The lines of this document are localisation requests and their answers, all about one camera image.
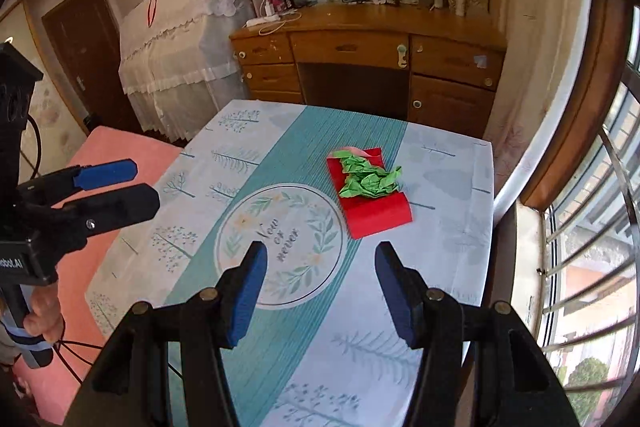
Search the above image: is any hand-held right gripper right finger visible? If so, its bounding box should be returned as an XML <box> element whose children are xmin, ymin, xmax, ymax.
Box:
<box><xmin>375</xmin><ymin>241</ymin><xmax>581</xmax><ymax>427</ymax></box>

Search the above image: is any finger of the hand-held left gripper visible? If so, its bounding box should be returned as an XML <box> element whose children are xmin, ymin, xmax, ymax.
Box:
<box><xmin>30</xmin><ymin>183</ymin><xmax>161</xmax><ymax>253</ymax></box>
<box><xmin>17</xmin><ymin>159</ymin><xmax>138</xmax><ymax>204</ymax></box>

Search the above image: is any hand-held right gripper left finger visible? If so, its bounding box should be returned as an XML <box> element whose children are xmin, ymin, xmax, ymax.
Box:
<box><xmin>62</xmin><ymin>241</ymin><xmax>269</xmax><ymax>427</ymax></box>

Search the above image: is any red paper sheet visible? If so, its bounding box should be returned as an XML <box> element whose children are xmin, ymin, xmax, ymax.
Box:
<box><xmin>326</xmin><ymin>147</ymin><xmax>414</xmax><ymax>240</ymax></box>

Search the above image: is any green paper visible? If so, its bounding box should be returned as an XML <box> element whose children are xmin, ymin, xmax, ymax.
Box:
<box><xmin>331</xmin><ymin>149</ymin><xmax>404</xmax><ymax>200</ymax></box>

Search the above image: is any person's left forearm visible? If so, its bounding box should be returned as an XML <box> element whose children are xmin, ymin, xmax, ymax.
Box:
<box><xmin>0</xmin><ymin>307</ymin><xmax>55</xmax><ymax>370</ymax></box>

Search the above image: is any person's left hand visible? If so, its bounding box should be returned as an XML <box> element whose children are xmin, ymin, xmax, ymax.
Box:
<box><xmin>22</xmin><ymin>292</ymin><xmax>65</xmax><ymax>345</ymax></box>

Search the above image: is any floral wardrobe door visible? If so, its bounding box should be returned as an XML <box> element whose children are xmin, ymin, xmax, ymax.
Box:
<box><xmin>0</xmin><ymin>2</ymin><xmax>88</xmax><ymax>158</ymax></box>

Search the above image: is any blue and white printed tablecloth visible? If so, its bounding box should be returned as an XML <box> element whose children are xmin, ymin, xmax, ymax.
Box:
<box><xmin>84</xmin><ymin>99</ymin><xmax>496</xmax><ymax>427</ymax></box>

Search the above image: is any brown wooden door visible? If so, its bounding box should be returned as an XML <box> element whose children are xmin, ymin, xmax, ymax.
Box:
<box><xmin>41</xmin><ymin>0</ymin><xmax>143</xmax><ymax>132</ymax></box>

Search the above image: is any white lace covered cabinet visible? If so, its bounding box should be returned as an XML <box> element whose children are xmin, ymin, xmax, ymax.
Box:
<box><xmin>118</xmin><ymin>0</ymin><xmax>251</xmax><ymax>142</ymax></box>

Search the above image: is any window with metal grille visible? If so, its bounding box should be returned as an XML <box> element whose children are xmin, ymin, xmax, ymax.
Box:
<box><xmin>540</xmin><ymin>7</ymin><xmax>640</xmax><ymax>427</ymax></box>

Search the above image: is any wooden desk with drawers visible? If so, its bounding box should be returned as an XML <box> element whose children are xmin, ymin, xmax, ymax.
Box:
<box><xmin>229</xmin><ymin>2</ymin><xmax>508</xmax><ymax>132</ymax></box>

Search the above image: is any white fringed curtain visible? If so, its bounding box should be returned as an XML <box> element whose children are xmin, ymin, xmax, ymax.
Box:
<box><xmin>482</xmin><ymin>0</ymin><xmax>608</xmax><ymax>208</ymax></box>

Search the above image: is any black cable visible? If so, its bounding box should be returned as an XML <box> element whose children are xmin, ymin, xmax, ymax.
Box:
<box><xmin>20</xmin><ymin>112</ymin><xmax>186</xmax><ymax>388</ymax></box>

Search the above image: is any brown wooden window frame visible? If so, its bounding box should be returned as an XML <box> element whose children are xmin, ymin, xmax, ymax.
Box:
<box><xmin>520</xmin><ymin>0</ymin><xmax>640</xmax><ymax>210</ymax></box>

